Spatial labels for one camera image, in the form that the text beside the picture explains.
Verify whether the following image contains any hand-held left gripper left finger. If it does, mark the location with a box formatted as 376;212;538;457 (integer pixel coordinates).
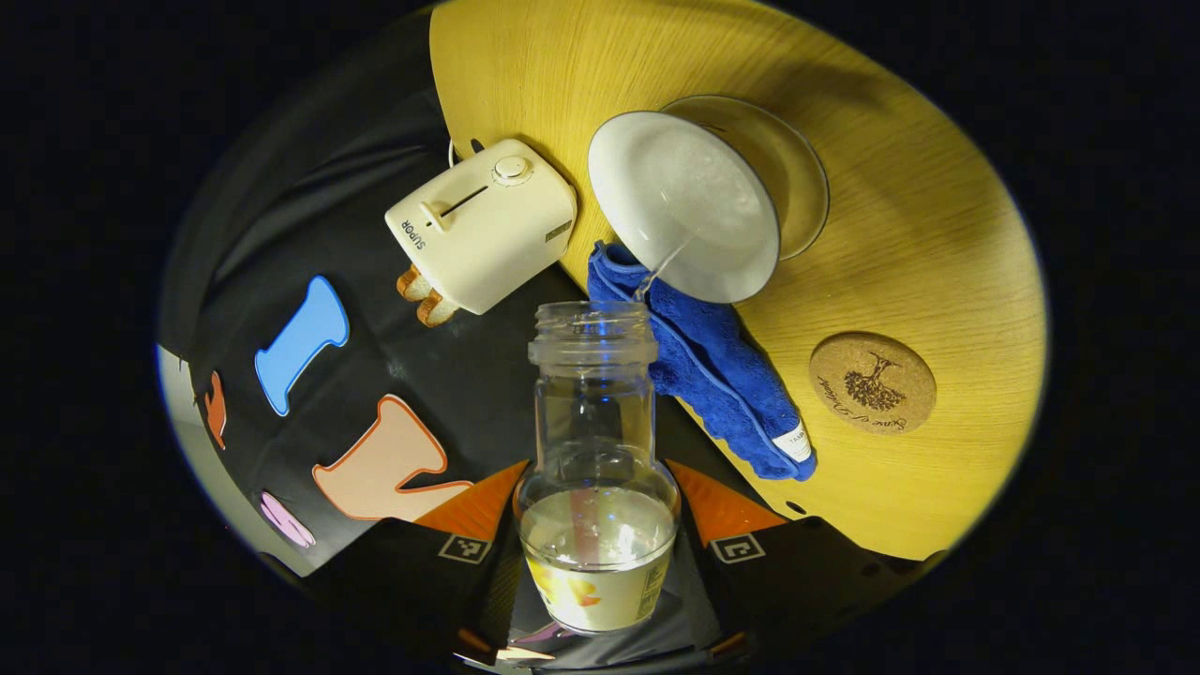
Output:
298;458;532;662

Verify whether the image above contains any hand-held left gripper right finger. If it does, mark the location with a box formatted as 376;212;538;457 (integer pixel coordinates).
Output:
666;458;943;662

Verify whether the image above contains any round cork coaster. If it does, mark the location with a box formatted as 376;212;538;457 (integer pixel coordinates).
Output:
809;332;937;434

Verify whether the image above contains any clear glass water bottle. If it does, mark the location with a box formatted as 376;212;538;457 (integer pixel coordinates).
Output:
513;300;683;636

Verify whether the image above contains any cream ceramic teacup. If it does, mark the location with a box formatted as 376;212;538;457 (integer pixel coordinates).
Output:
589;111;781;304

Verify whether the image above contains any cream teacup saucer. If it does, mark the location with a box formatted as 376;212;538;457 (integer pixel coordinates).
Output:
659;94;832;263

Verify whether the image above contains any blue towel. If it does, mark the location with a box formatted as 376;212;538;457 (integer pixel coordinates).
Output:
588;242;817;482

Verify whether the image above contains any cream toaster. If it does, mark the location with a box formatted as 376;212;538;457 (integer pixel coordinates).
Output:
384;139;578;315

